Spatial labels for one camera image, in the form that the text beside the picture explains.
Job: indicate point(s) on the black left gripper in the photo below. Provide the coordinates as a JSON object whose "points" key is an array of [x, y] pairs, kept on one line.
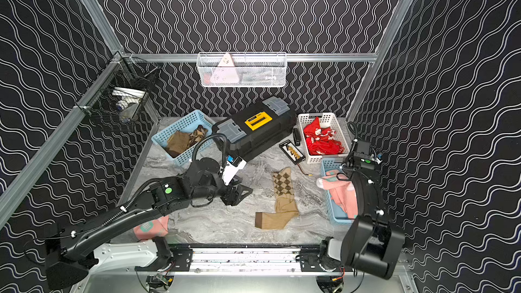
{"points": [[233, 194]]}

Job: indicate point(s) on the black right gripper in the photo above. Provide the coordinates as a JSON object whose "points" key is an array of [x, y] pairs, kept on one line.
{"points": [[344, 167]]}

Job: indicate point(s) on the pink dotted sock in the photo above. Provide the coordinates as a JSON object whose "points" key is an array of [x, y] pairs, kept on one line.
{"points": [[344, 195]]}

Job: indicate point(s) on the pink patterned sock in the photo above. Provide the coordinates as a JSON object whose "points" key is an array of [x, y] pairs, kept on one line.
{"points": [[332, 179]]}

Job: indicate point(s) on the red santa sock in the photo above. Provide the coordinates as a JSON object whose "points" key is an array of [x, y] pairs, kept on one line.
{"points": [[315, 131]]}

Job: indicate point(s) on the tan argyle sock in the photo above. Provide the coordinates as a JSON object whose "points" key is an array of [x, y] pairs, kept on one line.
{"points": [[197, 135]]}

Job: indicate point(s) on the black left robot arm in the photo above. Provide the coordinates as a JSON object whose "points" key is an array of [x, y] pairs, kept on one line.
{"points": [[70, 250]]}

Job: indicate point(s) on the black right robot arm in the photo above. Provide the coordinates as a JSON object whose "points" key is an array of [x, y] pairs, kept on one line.
{"points": [[373, 243]]}

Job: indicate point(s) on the white perforated plastic basket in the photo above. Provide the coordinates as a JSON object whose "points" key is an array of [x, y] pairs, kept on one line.
{"points": [[326, 120]]}

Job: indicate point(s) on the right light blue basket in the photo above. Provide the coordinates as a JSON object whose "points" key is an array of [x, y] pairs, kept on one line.
{"points": [[335, 213]]}

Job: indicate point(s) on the light blue basket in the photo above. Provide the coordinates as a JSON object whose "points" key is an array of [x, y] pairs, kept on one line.
{"points": [[186, 124], [335, 213]]}

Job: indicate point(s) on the left light blue basket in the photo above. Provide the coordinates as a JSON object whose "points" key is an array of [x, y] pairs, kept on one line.
{"points": [[186, 124]]}

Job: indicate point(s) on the tan plain sock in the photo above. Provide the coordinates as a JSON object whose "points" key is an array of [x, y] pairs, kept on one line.
{"points": [[285, 204]]}

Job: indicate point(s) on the black board yellow connectors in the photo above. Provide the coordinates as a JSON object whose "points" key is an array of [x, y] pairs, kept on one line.
{"points": [[292, 152]]}

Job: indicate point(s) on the black stapler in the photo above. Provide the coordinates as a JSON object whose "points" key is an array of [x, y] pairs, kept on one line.
{"points": [[297, 137]]}

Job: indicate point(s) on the pink sock left edge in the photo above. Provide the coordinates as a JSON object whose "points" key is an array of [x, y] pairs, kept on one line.
{"points": [[151, 229]]}

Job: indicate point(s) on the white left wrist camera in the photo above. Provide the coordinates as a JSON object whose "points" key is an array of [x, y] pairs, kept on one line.
{"points": [[232, 167]]}

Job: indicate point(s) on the red black cable yellow plug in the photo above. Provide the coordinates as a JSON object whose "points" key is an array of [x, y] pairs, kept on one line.
{"points": [[304, 170]]}

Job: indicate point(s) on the black toolbox yellow handle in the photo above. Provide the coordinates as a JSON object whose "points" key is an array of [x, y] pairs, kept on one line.
{"points": [[257, 128]]}

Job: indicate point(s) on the clear wall-mounted basket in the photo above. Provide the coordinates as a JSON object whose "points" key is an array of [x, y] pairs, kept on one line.
{"points": [[242, 69]]}

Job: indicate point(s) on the black wire wall basket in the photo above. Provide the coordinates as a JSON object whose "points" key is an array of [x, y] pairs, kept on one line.
{"points": [[120, 102]]}

